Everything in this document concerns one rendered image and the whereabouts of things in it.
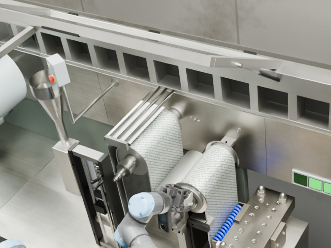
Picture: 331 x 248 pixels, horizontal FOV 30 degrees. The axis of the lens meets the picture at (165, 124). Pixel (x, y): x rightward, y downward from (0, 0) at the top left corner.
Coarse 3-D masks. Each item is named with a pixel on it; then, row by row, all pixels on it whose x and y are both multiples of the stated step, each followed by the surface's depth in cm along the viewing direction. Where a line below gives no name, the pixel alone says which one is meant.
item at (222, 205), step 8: (232, 176) 242; (232, 184) 244; (224, 192) 239; (232, 192) 246; (216, 200) 235; (224, 200) 241; (232, 200) 249; (208, 208) 230; (216, 208) 237; (224, 208) 243; (232, 208) 251; (208, 216) 232; (216, 216) 239; (224, 216) 245; (216, 224) 241; (208, 232) 236; (216, 232) 243
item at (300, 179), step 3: (297, 174) 237; (297, 177) 238; (300, 177) 237; (303, 177) 236; (306, 177) 235; (297, 180) 239; (300, 180) 238; (303, 180) 237; (306, 180) 236; (300, 183) 239; (303, 183) 238
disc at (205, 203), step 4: (176, 184) 228; (180, 184) 227; (184, 184) 225; (188, 184) 224; (192, 188) 224; (196, 188) 223; (200, 192) 223; (200, 196) 224; (204, 200) 224; (204, 204) 226; (204, 208) 227; (196, 212) 232; (200, 212) 230
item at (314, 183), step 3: (309, 180) 235; (312, 180) 234; (315, 180) 233; (309, 183) 236; (312, 183) 235; (315, 183) 234; (318, 183) 234; (321, 183) 233; (309, 186) 237; (312, 186) 236; (315, 186) 236; (318, 186) 235; (321, 186) 234; (318, 189) 236; (321, 189) 235
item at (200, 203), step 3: (222, 147) 240; (228, 150) 239; (231, 153) 240; (234, 159) 241; (183, 186) 226; (192, 189) 224; (189, 192) 225; (195, 192) 224; (195, 195) 224; (198, 195) 224; (198, 198) 225; (198, 201) 226; (201, 201) 225; (198, 204) 227; (201, 204) 226; (195, 207) 229; (198, 207) 228; (201, 207) 227; (192, 210) 231; (195, 210) 230; (198, 210) 229
